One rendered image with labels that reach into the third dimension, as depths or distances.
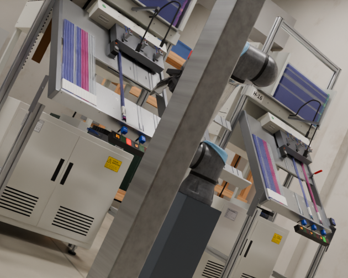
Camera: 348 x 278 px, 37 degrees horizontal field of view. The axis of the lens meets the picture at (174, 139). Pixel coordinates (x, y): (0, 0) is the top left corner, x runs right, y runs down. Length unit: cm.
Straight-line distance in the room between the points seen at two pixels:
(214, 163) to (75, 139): 88
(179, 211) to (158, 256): 19
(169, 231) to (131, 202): 156
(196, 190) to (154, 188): 162
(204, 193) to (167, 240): 23
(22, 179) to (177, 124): 222
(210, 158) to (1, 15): 848
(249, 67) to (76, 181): 121
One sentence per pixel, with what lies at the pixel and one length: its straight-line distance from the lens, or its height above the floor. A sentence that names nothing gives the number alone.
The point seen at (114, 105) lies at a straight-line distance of 247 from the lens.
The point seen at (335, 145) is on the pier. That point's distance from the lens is 623.
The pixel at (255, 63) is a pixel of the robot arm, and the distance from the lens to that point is 192.
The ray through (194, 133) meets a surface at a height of 61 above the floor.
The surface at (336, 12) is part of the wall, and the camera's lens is 764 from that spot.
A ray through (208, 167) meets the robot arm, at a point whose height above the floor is 69.
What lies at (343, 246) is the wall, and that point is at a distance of 582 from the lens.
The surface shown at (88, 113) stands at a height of 69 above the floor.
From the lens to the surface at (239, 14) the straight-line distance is 46.
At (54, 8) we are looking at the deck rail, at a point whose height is 111.
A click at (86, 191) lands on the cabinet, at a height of 35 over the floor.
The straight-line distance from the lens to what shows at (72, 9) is 279.
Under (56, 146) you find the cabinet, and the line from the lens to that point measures 264.
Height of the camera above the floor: 56
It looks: 5 degrees up
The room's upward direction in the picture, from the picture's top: 25 degrees clockwise
